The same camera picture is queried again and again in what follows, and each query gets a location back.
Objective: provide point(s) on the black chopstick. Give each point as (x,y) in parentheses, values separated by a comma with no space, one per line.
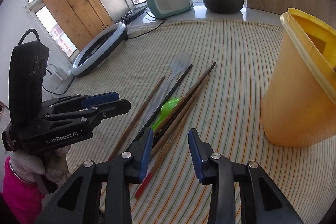
(153,116)

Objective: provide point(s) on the white power adapter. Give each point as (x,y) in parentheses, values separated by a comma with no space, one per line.
(58,74)

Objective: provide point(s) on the green plastic spoon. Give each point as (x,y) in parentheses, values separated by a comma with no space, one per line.
(165,111)

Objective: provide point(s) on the white ring light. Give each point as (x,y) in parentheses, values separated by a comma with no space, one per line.
(98,49)

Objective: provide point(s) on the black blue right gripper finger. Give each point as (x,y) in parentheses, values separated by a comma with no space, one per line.
(78,200)
(261,199)
(82,101)

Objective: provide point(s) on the brown wooden chopstick left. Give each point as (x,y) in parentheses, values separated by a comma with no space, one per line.
(134,121)

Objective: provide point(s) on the hand in grey glove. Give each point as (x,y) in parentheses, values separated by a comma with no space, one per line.
(54,167)

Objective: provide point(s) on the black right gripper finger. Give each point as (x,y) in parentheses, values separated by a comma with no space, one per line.
(91,114)

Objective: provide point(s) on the translucent white plastic spoon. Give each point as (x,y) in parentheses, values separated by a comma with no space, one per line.
(179,63)

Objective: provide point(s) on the dark brown chopstick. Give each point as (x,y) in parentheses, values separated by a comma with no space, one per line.
(194,84)

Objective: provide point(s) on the white cutting board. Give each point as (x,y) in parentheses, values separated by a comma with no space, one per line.
(116,9)

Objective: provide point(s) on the wooden plank board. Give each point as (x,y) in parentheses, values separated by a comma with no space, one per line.
(81,20)

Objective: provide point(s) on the yellow plastic utensil holder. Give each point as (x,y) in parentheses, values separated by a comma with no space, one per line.
(298,109)

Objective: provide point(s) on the brown wooden chopstick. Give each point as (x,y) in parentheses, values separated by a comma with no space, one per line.
(134,121)
(172,124)

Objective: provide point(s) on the striped tablecloth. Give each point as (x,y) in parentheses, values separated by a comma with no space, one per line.
(227,114)

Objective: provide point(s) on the pink sleeve forearm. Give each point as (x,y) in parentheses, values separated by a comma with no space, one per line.
(23,199)

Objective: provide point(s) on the brown chopstick red tip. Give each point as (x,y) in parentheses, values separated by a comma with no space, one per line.
(165,150)

